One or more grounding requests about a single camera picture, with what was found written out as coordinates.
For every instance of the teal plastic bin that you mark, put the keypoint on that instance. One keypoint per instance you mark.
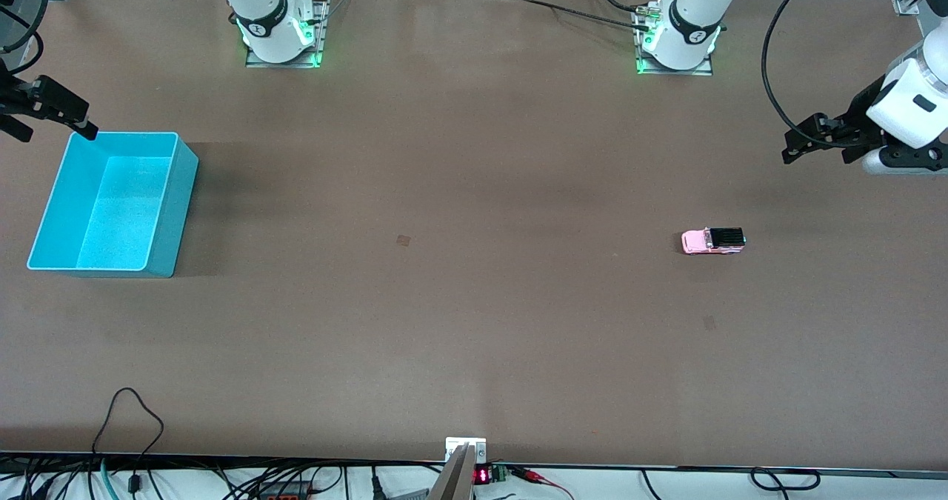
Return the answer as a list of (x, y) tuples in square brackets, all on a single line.
[(111, 204)]

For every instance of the pink jeep toy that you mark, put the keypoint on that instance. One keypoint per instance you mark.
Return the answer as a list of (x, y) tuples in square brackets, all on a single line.
[(711, 241)]

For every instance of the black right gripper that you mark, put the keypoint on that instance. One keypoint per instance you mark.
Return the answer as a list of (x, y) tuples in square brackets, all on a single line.
[(16, 98)]

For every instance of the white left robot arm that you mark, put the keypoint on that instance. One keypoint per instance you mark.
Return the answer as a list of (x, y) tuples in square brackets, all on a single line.
[(692, 26)]

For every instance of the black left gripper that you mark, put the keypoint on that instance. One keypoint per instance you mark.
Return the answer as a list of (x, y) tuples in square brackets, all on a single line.
[(861, 117)]

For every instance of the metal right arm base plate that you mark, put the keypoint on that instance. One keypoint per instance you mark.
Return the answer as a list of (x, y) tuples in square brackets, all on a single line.
[(318, 48)]

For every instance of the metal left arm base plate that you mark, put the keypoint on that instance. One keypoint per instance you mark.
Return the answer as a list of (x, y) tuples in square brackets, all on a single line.
[(703, 67)]

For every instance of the red LED display module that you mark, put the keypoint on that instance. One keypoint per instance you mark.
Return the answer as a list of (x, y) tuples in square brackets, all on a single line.
[(489, 475)]

